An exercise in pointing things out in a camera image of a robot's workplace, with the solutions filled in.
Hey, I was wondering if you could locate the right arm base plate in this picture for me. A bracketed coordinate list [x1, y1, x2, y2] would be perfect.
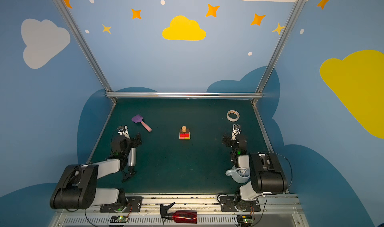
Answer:
[219, 196, 261, 212]

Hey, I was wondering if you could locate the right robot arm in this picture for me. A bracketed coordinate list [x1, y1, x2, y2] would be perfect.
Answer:
[223, 132, 293, 204]

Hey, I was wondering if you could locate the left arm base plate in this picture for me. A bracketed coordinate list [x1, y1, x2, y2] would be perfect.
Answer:
[100, 196, 143, 213]

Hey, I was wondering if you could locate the white tape roll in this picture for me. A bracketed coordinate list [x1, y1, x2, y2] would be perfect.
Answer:
[226, 110, 240, 122]

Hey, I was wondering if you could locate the light blue mug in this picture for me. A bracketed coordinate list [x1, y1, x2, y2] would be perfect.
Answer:
[225, 166, 251, 184]

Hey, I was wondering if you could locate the purple pink toy spatula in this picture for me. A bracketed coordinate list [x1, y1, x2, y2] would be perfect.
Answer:
[132, 114, 152, 132]

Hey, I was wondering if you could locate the aluminium frame rail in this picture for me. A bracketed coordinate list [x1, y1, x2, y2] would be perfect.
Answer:
[106, 92, 263, 99]

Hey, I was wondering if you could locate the left controller board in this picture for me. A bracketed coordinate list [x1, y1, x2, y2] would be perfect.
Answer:
[110, 215, 130, 224]

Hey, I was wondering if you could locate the aluminium corner post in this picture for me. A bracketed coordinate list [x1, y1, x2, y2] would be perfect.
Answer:
[52, 0, 113, 93]
[252, 0, 306, 106]

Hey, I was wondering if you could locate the right controller board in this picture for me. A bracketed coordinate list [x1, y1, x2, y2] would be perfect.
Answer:
[236, 215, 254, 227]

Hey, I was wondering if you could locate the black spray nozzle on table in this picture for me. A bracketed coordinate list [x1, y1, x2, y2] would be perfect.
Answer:
[121, 166, 137, 183]

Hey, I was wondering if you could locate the controller board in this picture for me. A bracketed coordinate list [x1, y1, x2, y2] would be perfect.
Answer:
[110, 215, 130, 224]
[236, 215, 254, 227]

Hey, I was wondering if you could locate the silver metal can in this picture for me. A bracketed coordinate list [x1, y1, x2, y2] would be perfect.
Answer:
[128, 147, 137, 167]

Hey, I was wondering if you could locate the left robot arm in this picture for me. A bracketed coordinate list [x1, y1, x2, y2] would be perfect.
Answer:
[50, 132, 143, 212]

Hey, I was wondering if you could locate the red spray bottle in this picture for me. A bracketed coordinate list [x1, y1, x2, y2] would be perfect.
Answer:
[160, 202, 198, 224]

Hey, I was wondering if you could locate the aluminium corner post left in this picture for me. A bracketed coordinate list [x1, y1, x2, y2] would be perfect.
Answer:
[52, 0, 113, 93]

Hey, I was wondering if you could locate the aluminium corner post right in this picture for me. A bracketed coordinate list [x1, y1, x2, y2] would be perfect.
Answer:
[252, 0, 306, 106]

